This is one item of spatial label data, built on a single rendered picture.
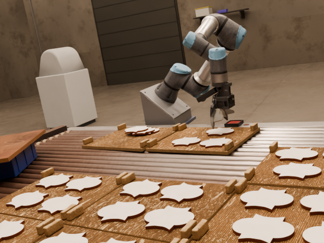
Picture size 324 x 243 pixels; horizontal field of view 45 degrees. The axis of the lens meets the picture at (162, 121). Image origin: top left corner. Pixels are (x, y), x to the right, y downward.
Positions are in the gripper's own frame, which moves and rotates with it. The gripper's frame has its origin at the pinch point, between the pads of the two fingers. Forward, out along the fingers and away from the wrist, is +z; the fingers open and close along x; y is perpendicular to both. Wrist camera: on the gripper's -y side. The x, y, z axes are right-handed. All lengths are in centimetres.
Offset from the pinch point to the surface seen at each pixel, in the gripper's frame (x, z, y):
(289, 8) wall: 988, -37, -266
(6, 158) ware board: -72, -3, -60
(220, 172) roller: -42.3, 4.3, 21.1
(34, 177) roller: -62, 9, -59
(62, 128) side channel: 5, 10, -117
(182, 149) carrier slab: -25.4, 3.9, -4.8
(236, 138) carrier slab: -8.7, 3.0, 12.2
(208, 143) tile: -19.6, 2.5, 4.3
